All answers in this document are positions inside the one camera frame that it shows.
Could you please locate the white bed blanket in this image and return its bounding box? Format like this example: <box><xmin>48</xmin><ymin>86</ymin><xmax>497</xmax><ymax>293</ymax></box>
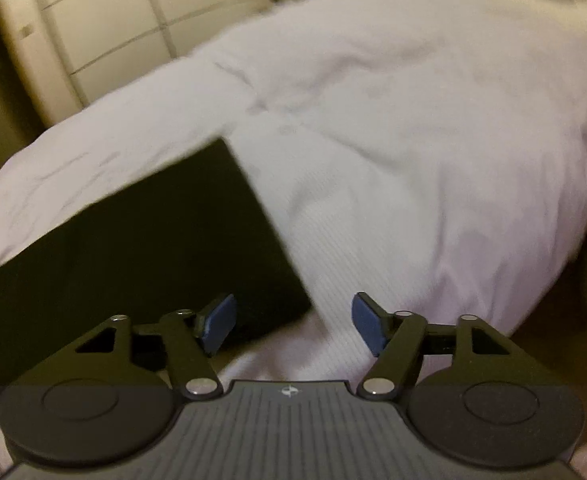
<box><xmin>0</xmin><ymin>0</ymin><xmax>587</xmax><ymax>480</ymax></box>

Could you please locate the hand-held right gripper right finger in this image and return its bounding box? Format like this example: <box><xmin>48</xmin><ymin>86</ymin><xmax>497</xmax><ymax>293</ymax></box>
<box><xmin>352</xmin><ymin>291</ymin><xmax>560</xmax><ymax>401</ymax></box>

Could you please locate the white wardrobe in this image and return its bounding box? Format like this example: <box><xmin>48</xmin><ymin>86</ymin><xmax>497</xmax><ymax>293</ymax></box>
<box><xmin>0</xmin><ymin>0</ymin><xmax>280</xmax><ymax>127</ymax></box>

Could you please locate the black garment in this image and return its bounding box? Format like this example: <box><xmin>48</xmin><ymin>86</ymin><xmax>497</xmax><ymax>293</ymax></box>
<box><xmin>0</xmin><ymin>137</ymin><xmax>313</xmax><ymax>392</ymax></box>

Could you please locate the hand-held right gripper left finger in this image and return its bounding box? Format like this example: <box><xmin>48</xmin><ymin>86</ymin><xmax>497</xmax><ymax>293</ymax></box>
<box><xmin>21</xmin><ymin>294</ymin><xmax>238</xmax><ymax>401</ymax></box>

